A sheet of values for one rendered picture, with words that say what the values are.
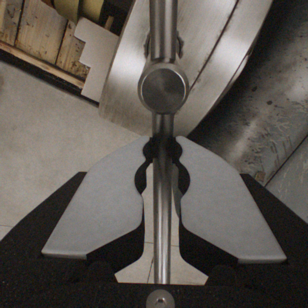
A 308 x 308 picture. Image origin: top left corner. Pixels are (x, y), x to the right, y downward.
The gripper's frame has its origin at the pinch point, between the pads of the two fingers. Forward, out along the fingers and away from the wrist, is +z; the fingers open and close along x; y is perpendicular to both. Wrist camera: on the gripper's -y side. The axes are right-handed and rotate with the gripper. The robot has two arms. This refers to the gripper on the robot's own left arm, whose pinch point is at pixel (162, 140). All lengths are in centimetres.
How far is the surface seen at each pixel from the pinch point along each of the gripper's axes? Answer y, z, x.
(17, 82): 25, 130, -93
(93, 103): 22, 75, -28
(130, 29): -5.3, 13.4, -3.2
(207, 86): 0.2, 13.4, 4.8
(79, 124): 54, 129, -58
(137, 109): 3.5, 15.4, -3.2
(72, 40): -3, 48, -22
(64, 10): -7.6, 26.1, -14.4
